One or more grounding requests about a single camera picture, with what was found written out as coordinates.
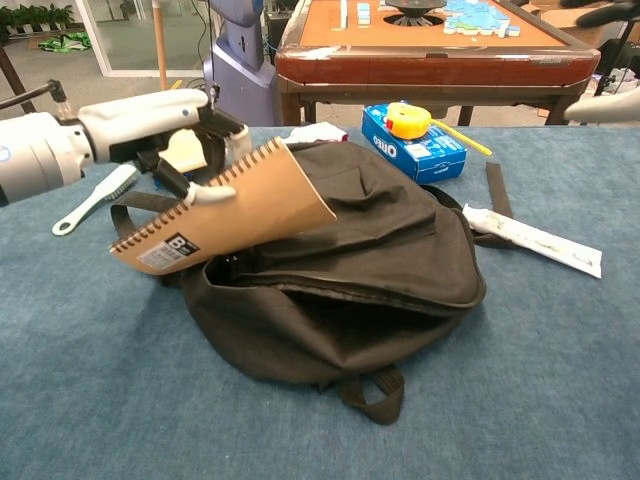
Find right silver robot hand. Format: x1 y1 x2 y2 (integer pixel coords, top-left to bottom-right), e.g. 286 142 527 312
563 0 640 125

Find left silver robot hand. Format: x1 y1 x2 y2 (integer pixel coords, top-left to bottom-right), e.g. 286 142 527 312
77 88 254 205

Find brown spiral notebook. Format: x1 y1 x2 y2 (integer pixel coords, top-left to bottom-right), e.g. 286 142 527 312
108 137 339 276

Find black fabric backpack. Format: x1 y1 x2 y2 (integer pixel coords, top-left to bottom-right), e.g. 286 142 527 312
109 141 516 426

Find black tripod stand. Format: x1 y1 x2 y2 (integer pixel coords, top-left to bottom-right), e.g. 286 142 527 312
592 19 640 99

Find cream plastic lunch box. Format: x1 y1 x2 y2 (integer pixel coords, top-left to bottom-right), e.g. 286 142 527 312
157 128 209 174

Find wooden pole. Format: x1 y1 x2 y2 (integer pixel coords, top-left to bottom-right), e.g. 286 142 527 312
151 0 170 91

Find small blue wrapped item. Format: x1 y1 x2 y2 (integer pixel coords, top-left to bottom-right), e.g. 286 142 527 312
154 169 211 192

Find white framed glass door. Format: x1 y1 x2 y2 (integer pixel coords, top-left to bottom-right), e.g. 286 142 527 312
74 0 211 79

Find brown cardboard box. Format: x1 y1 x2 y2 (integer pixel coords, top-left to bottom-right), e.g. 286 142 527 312
522 0 617 49

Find green cloth bundle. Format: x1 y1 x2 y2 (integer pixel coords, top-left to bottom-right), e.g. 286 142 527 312
37 30 93 53

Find mint green scrub brush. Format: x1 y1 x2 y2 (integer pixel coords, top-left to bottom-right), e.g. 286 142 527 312
51 163 139 237

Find blue grey machine base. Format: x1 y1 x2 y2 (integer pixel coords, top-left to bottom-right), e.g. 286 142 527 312
202 0 281 127

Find dark slanted furniture leg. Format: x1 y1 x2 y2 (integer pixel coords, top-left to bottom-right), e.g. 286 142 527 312
0 43 39 114

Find green potted plants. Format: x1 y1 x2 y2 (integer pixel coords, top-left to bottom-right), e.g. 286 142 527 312
0 3 76 34

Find white toothpaste tube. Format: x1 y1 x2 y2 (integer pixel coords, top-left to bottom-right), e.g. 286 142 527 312
460 202 604 279

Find blue mahjong tile pile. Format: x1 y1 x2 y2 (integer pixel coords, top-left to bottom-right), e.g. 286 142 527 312
442 0 521 39

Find white red snack pouch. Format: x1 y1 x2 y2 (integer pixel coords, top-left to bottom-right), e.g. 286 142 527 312
287 121 350 146

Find blue Oreo cookie box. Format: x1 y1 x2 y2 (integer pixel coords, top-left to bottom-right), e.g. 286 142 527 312
361 103 469 185

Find brown mahjong table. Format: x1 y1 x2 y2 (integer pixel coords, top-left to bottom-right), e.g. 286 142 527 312
274 0 601 126

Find yellow tape measure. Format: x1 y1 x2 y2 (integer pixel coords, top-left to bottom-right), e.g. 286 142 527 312
384 101 494 157

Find black mahjong table hub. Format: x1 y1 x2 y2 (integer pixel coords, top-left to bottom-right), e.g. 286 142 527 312
383 0 446 26

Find blue carpet table cover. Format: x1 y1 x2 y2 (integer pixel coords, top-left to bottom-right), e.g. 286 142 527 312
0 124 640 480

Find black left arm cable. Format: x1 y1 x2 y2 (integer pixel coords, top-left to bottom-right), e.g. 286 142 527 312
0 79 69 119

